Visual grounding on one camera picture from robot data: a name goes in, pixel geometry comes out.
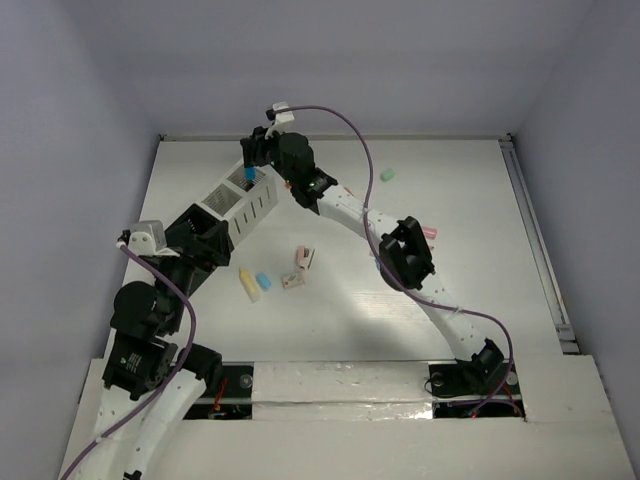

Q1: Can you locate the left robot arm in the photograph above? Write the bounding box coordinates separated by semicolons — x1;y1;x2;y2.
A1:
61;206;233;479

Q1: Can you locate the aluminium side rail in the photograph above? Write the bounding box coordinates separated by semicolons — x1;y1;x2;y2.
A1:
498;135;582;355

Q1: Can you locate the pink mini stapler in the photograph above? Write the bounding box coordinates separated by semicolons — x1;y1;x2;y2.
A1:
296;245;315;271

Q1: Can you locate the green highlighter cap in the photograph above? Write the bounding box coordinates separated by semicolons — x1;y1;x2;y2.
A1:
380;168;396;182

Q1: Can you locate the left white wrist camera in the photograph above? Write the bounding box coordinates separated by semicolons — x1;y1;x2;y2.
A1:
116;220;167;256

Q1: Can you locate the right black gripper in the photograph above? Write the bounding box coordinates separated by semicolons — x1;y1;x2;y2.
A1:
241;122;297;187

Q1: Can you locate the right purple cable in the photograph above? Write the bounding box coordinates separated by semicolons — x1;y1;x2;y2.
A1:
287;104;515;419

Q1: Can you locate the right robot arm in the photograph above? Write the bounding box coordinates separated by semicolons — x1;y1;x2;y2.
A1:
240;127;504;395

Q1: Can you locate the black slotted organizer box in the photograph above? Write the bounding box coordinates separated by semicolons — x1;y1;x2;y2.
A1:
165;204;234;259

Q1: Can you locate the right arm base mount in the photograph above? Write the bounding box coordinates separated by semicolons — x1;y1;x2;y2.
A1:
423;361;526;419

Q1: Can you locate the white slotted organizer box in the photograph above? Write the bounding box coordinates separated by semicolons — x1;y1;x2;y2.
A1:
196;160;278;247

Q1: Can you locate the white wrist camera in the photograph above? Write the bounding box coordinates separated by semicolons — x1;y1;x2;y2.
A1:
116;220;167;256
265;102;295;138

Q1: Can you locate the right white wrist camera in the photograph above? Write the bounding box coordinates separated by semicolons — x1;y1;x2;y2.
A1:
265;102;295;138

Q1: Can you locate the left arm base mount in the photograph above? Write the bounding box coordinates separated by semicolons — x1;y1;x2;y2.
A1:
184;363;254;420

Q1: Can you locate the blue highlighter cap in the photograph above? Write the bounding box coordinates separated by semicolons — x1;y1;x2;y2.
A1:
255;272;272;291

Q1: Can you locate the yellow highlighter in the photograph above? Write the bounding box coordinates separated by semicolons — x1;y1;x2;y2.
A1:
239;268;261;303

